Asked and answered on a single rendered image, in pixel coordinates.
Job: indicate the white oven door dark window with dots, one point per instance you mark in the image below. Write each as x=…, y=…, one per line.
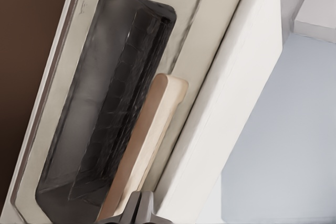
x=99, y=98

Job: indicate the white oven body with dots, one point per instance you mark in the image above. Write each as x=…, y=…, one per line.
x=236, y=82

